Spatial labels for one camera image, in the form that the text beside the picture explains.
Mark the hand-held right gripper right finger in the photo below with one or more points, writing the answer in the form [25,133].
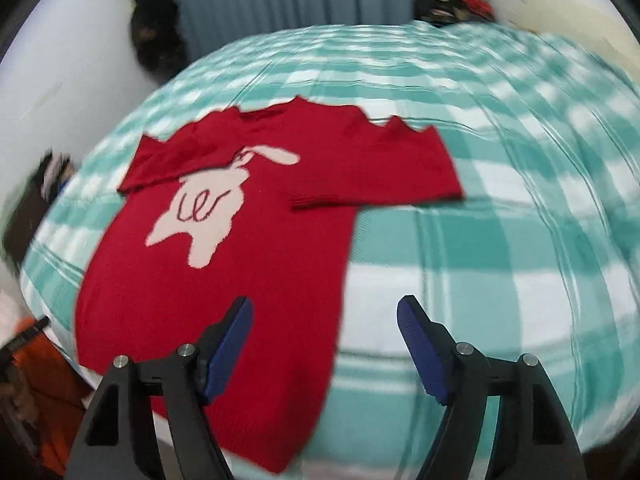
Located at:
[422,347]

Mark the black hanging cloth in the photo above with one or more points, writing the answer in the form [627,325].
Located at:
[152,30]

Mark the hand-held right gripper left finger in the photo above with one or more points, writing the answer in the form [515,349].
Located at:
[231,345]

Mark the orange cloth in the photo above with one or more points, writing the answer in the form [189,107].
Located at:
[50,400]

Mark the colourful cloth pile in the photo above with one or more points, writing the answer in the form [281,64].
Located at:
[450,5]

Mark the red sweater with white bunny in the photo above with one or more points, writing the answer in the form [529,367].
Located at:
[280,270]

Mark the green white checked bedsheet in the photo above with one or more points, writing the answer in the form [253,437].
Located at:
[475,240]

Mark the pink white cloth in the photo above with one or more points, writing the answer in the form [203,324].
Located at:
[52,172]

